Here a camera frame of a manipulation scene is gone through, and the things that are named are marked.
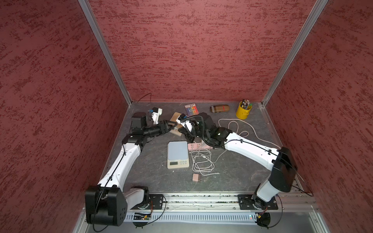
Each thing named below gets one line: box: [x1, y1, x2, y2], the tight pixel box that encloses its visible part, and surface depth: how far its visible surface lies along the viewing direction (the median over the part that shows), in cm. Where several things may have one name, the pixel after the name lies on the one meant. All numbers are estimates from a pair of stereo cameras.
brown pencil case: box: [209, 104, 230, 114], surface depth 116 cm
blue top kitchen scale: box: [167, 140, 190, 169], surface depth 89 cm
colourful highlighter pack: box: [184, 102, 200, 117], surface depth 119 cm
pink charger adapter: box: [192, 173, 201, 182], surface depth 82 cm
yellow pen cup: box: [236, 100, 253, 120], surface depth 105 cm
